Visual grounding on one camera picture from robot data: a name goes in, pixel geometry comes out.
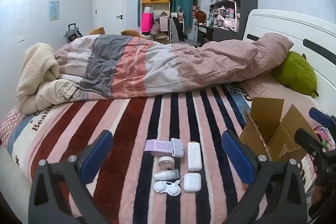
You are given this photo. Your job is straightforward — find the white earbuds case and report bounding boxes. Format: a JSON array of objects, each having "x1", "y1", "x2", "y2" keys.
[{"x1": 183, "y1": 173, "x2": 202, "y2": 192}]

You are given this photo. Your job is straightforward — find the white rectangular power bank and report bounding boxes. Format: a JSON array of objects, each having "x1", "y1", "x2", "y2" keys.
[{"x1": 187, "y1": 142, "x2": 202, "y2": 171}]

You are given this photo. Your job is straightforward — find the white contact lens case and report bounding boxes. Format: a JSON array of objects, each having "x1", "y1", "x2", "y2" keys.
[{"x1": 154, "y1": 181, "x2": 181, "y2": 197}]

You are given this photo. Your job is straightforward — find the light blue card case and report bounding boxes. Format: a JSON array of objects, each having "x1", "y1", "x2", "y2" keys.
[{"x1": 170, "y1": 138, "x2": 184, "y2": 158}]

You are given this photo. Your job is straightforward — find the purple rectangular box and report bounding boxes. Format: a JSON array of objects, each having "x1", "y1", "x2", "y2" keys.
[{"x1": 144, "y1": 139, "x2": 172, "y2": 157}]

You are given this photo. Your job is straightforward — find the small white bottle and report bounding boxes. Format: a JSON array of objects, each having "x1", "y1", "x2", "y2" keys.
[{"x1": 153, "y1": 169, "x2": 180, "y2": 181}]

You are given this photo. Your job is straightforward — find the white tape dispenser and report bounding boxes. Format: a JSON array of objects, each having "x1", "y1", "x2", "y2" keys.
[{"x1": 158, "y1": 156, "x2": 175, "y2": 170}]

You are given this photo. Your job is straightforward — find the brown cardboard box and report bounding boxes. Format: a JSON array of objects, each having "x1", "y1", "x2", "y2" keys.
[{"x1": 239, "y1": 97, "x2": 317, "y2": 162}]

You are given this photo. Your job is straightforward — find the green plush pillow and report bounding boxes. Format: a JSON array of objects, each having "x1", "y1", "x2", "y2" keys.
[{"x1": 271, "y1": 51, "x2": 319, "y2": 98}]

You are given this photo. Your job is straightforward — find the striped plush blanket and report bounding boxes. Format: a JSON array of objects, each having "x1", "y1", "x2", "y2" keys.
[{"x1": 1, "y1": 84, "x2": 252, "y2": 223}]

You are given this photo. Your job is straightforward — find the white bed headboard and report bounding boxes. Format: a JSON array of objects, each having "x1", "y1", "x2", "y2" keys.
[{"x1": 243, "y1": 9, "x2": 335, "y2": 115}]

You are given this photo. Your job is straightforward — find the cream fleece blanket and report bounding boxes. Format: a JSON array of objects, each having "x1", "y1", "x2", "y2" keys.
[{"x1": 17, "y1": 43, "x2": 78, "y2": 115}]

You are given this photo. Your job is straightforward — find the pink grey patchwork duvet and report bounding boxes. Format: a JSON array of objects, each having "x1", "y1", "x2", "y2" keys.
[{"x1": 55, "y1": 33, "x2": 293, "y2": 100}]

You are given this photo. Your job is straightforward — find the grey suitcase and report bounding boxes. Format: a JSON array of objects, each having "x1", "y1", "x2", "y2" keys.
[{"x1": 64, "y1": 23, "x2": 83, "y2": 43}]

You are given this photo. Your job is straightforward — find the grey desk chair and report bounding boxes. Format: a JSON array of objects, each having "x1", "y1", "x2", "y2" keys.
[{"x1": 171, "y1": 17, "x2": 201, "y2": 47}]

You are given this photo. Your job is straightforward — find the brown teddy bear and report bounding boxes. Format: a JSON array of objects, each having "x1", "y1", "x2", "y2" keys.
[
  {"x1": 121, "y1": 29, "x2": 146, "y2": 39},
  {"x1": 89, "y1": 27, "x2": 105, "y2": 35}
]

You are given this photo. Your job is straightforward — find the yellow shelf unit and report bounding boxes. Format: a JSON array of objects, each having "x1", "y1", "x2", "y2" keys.
[{"x1": 140, "y1": 0, "x2": 171, "y2": 44}]

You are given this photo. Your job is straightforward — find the pink gift bag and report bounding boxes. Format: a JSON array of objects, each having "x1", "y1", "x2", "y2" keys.
[{"x1": 141, "y1": 13, "x2": 154, "y2": 33}]

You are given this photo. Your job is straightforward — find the white door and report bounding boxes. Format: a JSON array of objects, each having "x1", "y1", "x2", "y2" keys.
[{"x1": 94, "y1": 0, "x2": 125, "y2": 35}]

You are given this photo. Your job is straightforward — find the blue wall poster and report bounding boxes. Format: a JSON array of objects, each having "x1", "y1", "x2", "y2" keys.
[{"x1": 49, "y1": 1, "x2": 60, "y2": 21}]

